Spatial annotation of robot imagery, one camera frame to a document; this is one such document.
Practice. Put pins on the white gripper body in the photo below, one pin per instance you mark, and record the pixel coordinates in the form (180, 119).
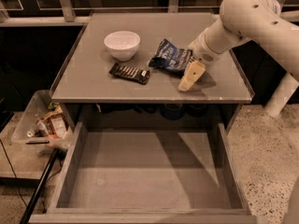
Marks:
(202, 51)

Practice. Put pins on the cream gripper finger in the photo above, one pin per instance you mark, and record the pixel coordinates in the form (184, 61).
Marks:
(193, 72)

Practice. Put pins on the blue chip bag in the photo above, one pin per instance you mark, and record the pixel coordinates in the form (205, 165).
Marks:
(170, 59)

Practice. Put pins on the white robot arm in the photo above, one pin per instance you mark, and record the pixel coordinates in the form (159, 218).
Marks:
(241, 21)

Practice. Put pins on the grey cabinet with top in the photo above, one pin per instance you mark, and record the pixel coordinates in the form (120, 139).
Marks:
(85, 78)

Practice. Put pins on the open grey top drawer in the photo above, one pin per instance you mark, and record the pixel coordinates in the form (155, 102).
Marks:
(149, 176)

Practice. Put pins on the black snack bar wrapper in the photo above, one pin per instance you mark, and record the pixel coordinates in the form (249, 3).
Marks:
(130, 73)

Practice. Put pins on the white ceramic bowl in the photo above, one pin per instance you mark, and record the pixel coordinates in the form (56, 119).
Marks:
(122, 45)

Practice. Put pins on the snack packets in bin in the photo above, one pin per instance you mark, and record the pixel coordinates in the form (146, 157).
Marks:
(53, 124)

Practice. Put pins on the clear plastic bin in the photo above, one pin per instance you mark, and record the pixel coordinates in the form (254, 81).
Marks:
(26, 131)

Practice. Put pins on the metal window railing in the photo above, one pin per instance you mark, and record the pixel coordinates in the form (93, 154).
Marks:
(21, 13)

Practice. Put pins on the black pole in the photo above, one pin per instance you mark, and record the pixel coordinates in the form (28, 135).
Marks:
(40, 186)

